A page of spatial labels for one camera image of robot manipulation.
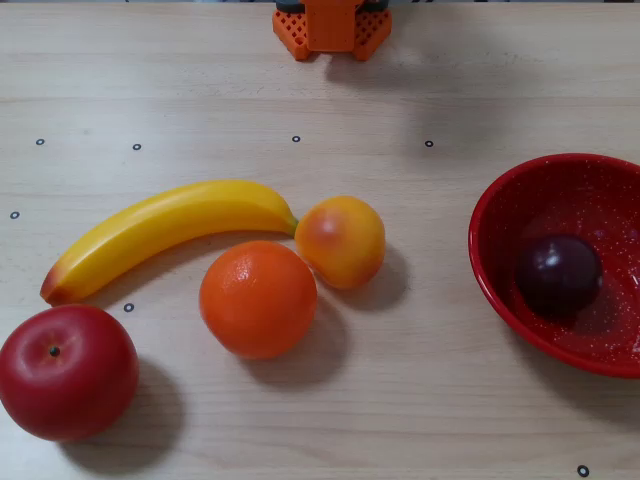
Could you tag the dark purple plum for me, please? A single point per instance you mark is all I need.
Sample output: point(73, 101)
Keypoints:
point(557, 275)

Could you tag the orange robot base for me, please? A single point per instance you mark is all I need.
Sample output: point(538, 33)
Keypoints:
point(287, 32)

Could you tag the red speckled bowl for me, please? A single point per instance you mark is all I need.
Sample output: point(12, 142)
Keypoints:
point(550, 200)

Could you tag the yellow orange peach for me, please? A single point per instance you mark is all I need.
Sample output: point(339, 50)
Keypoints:
point(340, 242)

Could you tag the orange fruit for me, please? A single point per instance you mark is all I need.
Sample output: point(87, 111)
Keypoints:
point(257, 300)

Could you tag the yellow plastic banana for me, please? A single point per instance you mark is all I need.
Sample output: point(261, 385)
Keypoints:
point(165, 220)

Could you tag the dark grey table clamp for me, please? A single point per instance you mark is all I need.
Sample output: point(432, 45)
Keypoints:
point(290, 4)
point(375, 4)

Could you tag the red apple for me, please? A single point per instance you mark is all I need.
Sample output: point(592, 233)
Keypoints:
point(65, 375)

